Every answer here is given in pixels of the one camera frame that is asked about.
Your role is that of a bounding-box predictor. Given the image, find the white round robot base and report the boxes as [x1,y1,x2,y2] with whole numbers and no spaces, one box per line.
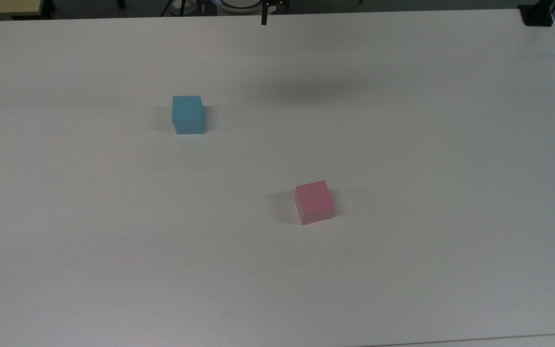
[214,0,264,13]

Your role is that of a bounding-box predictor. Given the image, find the blue foam cube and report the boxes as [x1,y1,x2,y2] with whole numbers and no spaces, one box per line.
[172,95,206,135]

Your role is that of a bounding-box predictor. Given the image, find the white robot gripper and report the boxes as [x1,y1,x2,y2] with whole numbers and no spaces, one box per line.
[258,0,290,26]

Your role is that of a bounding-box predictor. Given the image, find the pink foam cube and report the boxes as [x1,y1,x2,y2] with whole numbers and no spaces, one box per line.
[295,180,335,226]

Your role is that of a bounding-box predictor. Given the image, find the yellow wooden side table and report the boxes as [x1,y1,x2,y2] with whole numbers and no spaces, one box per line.
[0,0,50,20]

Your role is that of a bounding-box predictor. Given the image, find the black table clamp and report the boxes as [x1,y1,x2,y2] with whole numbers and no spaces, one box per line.
[518,0,555,27]

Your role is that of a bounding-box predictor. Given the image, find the black tripod legs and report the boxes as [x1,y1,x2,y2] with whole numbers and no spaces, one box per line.
[159,0,211,18]

